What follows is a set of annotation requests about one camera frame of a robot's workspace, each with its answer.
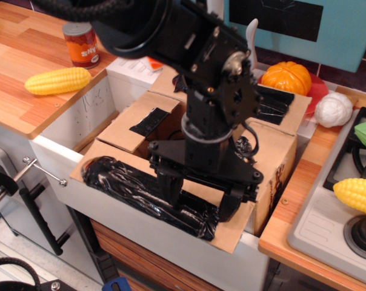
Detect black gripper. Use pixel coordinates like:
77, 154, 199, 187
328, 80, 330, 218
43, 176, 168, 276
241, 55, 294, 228
148, 138, 264, 222

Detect brown cardboard box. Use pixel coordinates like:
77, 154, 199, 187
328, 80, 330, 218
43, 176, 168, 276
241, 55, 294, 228
70, 67, 311, 253

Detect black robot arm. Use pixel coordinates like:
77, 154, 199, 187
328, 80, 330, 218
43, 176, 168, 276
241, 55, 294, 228
37, 1, 263, 222

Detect salmon sushi toy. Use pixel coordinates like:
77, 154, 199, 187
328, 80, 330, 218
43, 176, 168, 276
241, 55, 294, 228
147, 57, 164, 72

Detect orange toy pumpkin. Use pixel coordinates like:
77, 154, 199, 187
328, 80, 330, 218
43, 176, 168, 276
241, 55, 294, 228
261, 61, 312, 96

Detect white toy sink basin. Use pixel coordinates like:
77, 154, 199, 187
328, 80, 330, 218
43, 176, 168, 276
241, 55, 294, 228
29, 31, 318, 291

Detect red plate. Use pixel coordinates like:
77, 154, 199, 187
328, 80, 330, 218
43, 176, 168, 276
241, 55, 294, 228
305, 73, 329, 115

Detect white toy garlic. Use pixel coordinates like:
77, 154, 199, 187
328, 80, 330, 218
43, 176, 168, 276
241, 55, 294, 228
314, 92, 356, 128

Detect yellow toy corn right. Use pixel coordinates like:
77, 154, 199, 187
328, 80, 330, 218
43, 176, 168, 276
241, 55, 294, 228
333, 178, 366, 214

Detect yellow toy corn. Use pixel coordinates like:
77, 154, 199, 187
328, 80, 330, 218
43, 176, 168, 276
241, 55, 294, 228
333, 178, 366, 214
24, 67, 92, 96

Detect black stove knob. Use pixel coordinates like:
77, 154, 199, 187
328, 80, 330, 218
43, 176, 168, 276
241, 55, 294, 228
344, 215, 366, 259

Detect white toy faucet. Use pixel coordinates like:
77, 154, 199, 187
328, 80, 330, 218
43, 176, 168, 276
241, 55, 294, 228
205, 0, 259, 71

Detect yellow toy corn left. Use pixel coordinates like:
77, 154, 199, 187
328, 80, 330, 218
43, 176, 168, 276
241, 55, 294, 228
24, 67, 92, 96

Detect brown toy beans can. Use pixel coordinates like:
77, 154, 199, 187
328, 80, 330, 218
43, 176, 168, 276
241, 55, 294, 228
62, 22, 101, 69

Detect silver metal clamp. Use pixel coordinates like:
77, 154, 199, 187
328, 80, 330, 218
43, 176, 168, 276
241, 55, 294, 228
0, 156, 68, 202

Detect teal toy microwave panel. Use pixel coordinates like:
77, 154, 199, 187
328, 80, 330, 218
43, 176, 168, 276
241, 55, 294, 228
224, 1, 366, 72

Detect black oven door handle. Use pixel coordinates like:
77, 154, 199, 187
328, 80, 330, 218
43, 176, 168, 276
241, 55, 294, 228
19, 188, 63, 256

